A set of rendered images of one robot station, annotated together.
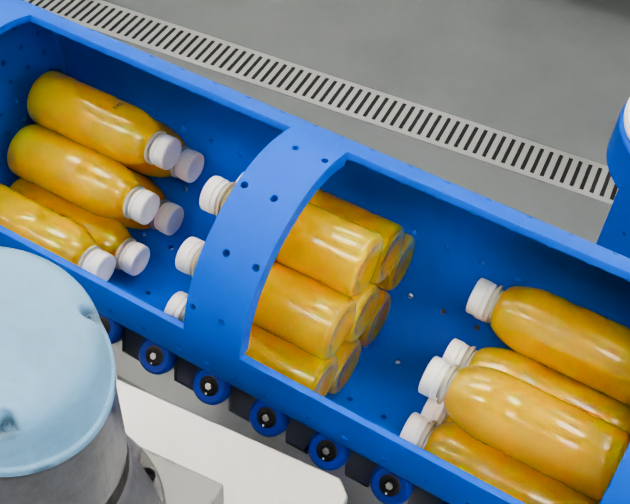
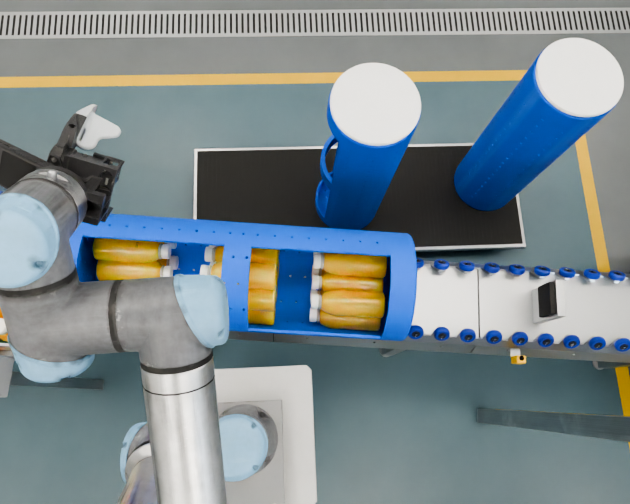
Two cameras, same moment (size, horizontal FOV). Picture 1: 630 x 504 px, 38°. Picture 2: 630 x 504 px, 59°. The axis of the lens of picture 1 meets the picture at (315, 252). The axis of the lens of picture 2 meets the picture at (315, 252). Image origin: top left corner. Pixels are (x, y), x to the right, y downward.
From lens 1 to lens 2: 0.77 m
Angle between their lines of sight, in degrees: 31
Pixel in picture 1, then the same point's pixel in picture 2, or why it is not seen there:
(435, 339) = (300, 262)
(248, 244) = (237, 303)
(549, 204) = (287, 50)
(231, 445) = (268, 372)
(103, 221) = not seen: hidden behind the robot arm
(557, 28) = not seen: outside the picture
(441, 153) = (220, 41)
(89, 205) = not seen: hidden behind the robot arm
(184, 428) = (251, 374)
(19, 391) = (254, 459)
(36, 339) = (248, 443)
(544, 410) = (355, 302)
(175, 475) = (266, 404)
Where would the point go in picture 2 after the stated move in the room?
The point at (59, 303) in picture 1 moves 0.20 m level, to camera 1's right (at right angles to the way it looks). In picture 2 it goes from (246, 429) to (343, 384)
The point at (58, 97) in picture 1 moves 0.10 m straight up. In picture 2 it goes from (108, 252) to (95, 241)
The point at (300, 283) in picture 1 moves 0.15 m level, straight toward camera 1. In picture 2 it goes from (254, 293) to (278, 347)
